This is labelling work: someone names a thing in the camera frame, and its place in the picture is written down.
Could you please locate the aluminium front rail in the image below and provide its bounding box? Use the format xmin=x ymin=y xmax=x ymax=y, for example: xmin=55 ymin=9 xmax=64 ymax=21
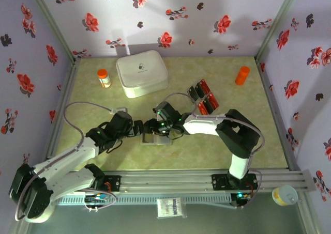
xmin=24 ymin=168 xmax=318 ymax=193

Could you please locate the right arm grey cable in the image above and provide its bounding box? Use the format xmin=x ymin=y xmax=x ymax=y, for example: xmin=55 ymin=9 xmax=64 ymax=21
xmin=158 ymin=92 xmax=266 ymax=210

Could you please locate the left arm grey cable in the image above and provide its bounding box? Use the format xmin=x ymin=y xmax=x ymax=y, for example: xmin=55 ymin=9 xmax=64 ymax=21
xmin=14 ymin=102 xmax=117 ymax=222

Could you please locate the white zip case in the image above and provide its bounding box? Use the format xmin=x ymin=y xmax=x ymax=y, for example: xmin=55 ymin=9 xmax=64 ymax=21
xmin=115 ymin=50 xmax=169 ymax=99

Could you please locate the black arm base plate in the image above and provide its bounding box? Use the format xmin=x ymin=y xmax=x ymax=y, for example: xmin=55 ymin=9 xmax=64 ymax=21
xmin=211 ymin=174 xmax=259 ymax=191
xmin=82 ymin=175 xmax=122 ymax=193

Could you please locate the yellow tub with white lid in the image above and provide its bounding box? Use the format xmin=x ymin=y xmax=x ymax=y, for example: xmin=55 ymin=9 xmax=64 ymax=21
xmin=272 ymin=184 xmax=298 ymax=207

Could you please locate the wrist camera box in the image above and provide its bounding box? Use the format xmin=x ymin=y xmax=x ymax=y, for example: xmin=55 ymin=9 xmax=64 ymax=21
xmin=110 ymin=105 xmax=129 ymax=115
xmin=154 ymin=101 xmax=176 ymax=117

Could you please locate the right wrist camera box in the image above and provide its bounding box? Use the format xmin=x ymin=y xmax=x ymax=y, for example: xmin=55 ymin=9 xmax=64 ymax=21
xmin=154 ymin=101 xmax=176 ymax=117

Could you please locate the aluminium frame post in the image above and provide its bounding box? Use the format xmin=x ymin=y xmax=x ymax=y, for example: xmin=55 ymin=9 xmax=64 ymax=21
xmin=255 ymin=0 xmax=303 ymax=60
xmin=27 ymin=0 xmax=78 ymax=63

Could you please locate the green card holder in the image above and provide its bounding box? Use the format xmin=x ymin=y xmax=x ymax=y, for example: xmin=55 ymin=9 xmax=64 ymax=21
xmin=140 ymin=133 xmax=173 ymax=146

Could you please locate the aluminium side rail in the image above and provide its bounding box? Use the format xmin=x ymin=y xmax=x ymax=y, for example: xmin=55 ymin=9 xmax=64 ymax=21
xmin=43 ymin=57 xmax=81 ymax=162
xmin=254 ymin=55 xmax=298 ymax=171

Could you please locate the grey slotted cable duct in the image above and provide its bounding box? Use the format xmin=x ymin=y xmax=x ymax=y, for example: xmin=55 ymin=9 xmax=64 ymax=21
xmin=53 ymin=194 xmax=232 ymax=206

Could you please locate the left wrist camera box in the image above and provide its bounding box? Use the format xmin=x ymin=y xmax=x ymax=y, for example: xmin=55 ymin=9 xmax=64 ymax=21
xmin=110 ymin=105 xmax=129 ymax=115

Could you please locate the orange labelled pill bottle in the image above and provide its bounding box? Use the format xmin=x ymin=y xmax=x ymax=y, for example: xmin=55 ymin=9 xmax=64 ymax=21
xmin=97 ymin=68 xmax=112 ymax=89

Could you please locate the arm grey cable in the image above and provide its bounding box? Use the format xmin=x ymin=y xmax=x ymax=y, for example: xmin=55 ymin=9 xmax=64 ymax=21
xmin=14 ymin=102 xmax=117 ymax=222
xmin=158 ymin=92 xmax=266 ymax=210

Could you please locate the plain orange pill bottle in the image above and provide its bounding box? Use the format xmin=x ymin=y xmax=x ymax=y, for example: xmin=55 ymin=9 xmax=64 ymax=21
xmin=234 ymin=66 xmax=251 ymax=86

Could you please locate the red VIP card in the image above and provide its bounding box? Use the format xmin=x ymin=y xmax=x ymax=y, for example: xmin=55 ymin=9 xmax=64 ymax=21
xmin=206 ymin=91 xmax=220 ymax=110
xmin=197 ymin=101 xmax=209 ymax=116
xmin=199 ymin=79 xmax=212 ymax=95

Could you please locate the clear bag with paper label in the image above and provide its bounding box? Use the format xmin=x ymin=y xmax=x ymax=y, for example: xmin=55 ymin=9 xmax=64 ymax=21
xmin=156 ymin=197 xmax=187 ymax=219

